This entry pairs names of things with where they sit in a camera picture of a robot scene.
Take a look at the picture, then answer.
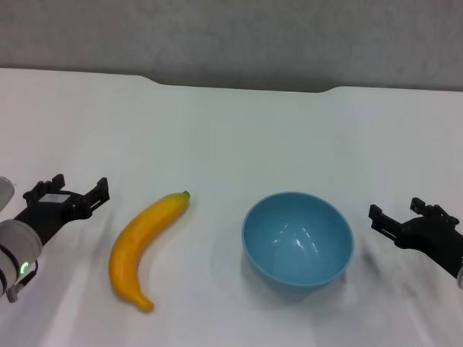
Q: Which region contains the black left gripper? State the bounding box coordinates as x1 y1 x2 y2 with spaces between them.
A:
12 171 112 250

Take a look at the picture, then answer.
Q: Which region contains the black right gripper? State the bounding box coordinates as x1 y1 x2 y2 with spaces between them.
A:
366 194 463 282

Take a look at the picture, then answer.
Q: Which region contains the yellow banana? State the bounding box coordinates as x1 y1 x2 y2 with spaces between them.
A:
107 188 192 314

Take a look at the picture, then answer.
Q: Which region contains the blue plastic bowl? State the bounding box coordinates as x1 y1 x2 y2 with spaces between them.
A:
239 189 357 290

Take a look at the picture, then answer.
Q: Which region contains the left arm cable with plug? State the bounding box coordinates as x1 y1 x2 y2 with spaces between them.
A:
5 259 40 304

